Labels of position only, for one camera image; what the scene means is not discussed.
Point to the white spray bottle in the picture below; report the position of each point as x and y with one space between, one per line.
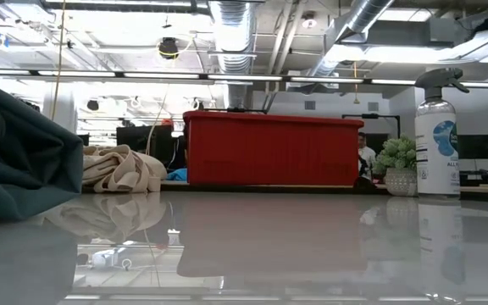
434 161

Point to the black box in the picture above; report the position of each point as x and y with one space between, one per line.
138 137

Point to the cream canvas tote bag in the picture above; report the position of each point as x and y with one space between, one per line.
117 169

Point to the black background monitor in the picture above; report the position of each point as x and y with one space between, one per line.
479 147

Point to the long LED light bar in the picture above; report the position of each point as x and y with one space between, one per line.
163 75

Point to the small potted green plant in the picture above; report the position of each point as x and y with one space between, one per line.
396 154

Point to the person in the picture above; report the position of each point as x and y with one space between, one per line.
366 154

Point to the black round speaker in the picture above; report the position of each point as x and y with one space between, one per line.
93 105

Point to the black dome camera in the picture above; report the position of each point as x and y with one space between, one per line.
168 47

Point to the red plastic laundry bin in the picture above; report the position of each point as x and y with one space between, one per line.
269 148

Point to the blue fabric item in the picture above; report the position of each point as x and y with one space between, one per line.
178 174

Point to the silver ventilation duct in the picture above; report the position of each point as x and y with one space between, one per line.
367 12
231 34

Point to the teal grey garment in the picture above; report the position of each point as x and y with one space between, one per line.
15 161

